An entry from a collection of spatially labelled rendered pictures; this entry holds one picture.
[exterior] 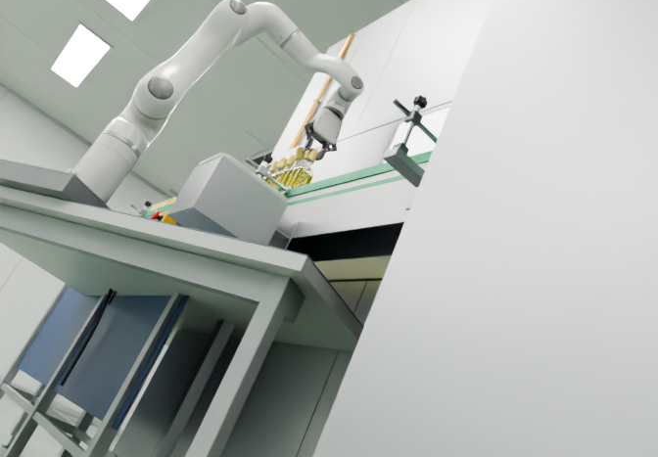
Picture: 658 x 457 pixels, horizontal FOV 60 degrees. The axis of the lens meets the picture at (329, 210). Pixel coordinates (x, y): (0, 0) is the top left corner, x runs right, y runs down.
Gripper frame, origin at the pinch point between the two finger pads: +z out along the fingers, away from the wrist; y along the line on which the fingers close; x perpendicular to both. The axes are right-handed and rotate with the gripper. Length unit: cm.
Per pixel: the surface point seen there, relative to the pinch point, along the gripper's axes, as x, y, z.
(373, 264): 35, -15, 37
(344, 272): 23.0, -15.0, 38.9
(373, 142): 13.1, -11.9, -9.1
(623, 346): 126, 22, 72
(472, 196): 102, 22, 51
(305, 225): 29.0, 6.0, 37.0
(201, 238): 45, 34, 60
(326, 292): 61, 12, 60
